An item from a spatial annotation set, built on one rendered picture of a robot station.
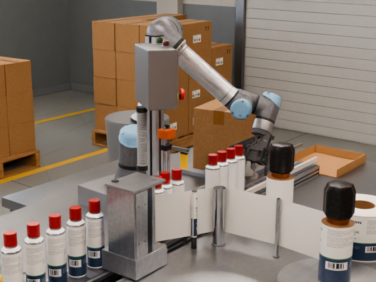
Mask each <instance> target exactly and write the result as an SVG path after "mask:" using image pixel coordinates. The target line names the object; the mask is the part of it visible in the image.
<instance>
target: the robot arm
mask: <svg viewBox="0 0 376 282"><path fill-rule="evenodd" d="M149 34H160V35H164V40H168V41H169V42H170V47H172V48H174V49H176V50H178V66H180V67H181V68H182V69H183V70H184V71H185V72H186V73H187V74H189V75H190V76H191V77H192V78H193V79H194V80H196V81H197V82H198V83H199V84H200V85H201V86H203V87H204V88H205V89H206V90H207V91H208V92H209V93H210V94H211V95H213V96H214V97H215V98H216V99H217V100H218V101H219V102H220V103H222V104H223V105H224V106H225V107H226V108H227V109H228V110H229V111H231V114H232V115H233V117H234V118H236V119H238V120H243V119H246V118H248V117H249V115H250V114H255V115H256V117H255V121H254V123H253V127H252V132H251V134H253V135H255V137H251V138H248V139H246V140H243V141H241V142H239V143H236V144H241V145H243V155H244V156H245V157H246V158H245V182H246V181H247V180H251V179H257V178H258V176H259V175H258V173H257V172H255V168H256V165H255V163H258V165H262V166H263V165H264V166H268V153H269V146H270V143H271V140H274V136H272V135H271V132H272V129H273V127H274V123H275V120H276V116H277V114H278V111H279V107H280V103H281V97H280V96H279V95H277V94H275V93H272V92H264V93H263V95H262V96H260V95H257V94H254V93H250V92H247V91H244V90H242V89H237V88H235V87H234V86H233V85H231V84H230V83H229V82H228V81H227V80H226V79H225V78H224V77H222V76H221V75H220V74H219V73H218V72H217V71H216V70H215V69H214V68H212V67H211V66H210V65H209V64H208V63H207V62H206V61H205V60H203V59H202V58H201V57H200V56H199V55H197V54H196V53H195V52H194V51H193V50H192V49H191V48H190V47H188V46H187V45H186V40H185V39H184V38H183V37H182V35H183V29H182V26H181V24H180V22H179V21H178V20H177V19H176V18H174V17H171V16H161V17H159V18H157V19H156V20H154V21H152V22H151V23H150V25H149V26H148V28H147V35H149ZM236 144H234V145H236ZM234 145H231V146H229V147H228V148H230V147H231V148H234ZM135 172H139V173H143V174H146V171H138V170H137V112H136V113H134V114H132V116H131V118H130V123H129V125H128V126H127V125H126V126H124V127H122V128H121V130H120V134H119V164H118V169H117V172H116V175H115V178H114V180H116V179H118V178H121V177H124V176H127V175H129V174H132V173H135Z"/></svg>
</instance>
